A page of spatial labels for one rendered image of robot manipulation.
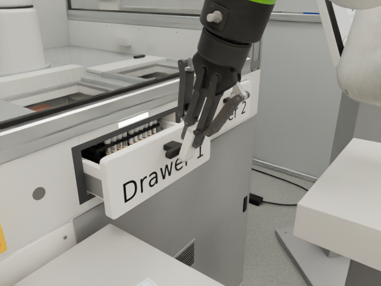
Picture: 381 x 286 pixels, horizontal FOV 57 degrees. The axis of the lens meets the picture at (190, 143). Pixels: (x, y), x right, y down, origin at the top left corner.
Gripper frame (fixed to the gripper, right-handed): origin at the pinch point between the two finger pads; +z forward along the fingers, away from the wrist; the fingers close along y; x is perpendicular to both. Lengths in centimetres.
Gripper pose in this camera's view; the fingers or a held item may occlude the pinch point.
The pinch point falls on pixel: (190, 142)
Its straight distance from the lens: 61.5
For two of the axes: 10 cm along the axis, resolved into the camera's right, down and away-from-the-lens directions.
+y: 7.5, 5.4, -3.8
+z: -2.7, 7.8, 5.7
